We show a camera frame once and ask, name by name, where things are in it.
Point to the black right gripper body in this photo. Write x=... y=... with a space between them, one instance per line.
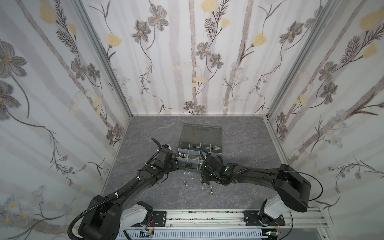
x=207 y=160

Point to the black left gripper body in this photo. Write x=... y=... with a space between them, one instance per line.
x=173 y=157

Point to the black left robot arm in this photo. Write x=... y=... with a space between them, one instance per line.
x=102 y=219

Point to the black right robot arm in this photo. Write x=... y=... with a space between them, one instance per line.
x=293 y=190

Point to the grey plastic organizer box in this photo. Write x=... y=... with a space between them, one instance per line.
x=195 y=138

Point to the aluminium front rail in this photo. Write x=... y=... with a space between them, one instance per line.
x=234 y=219

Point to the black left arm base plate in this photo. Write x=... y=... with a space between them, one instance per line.
x=158 y=219

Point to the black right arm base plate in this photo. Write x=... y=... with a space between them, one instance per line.
x=254 y=219

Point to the white slotted cable duct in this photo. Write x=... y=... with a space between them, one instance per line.
x=191 y=234

